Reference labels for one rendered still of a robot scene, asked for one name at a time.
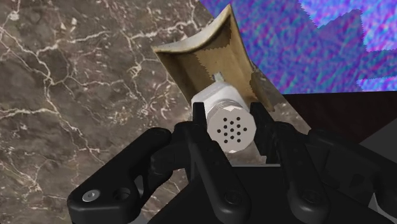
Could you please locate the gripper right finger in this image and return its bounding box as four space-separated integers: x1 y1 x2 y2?
249 101 397 224

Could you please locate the dark robot stand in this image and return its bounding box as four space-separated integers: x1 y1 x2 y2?
280 90 397 146

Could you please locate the tan curved-sided box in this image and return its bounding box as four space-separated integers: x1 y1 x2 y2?
151 3 275 113

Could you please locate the white salt shaker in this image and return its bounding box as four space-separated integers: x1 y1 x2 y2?
190 81 258 154

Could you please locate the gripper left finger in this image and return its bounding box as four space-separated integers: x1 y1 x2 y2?
66 101 252 224

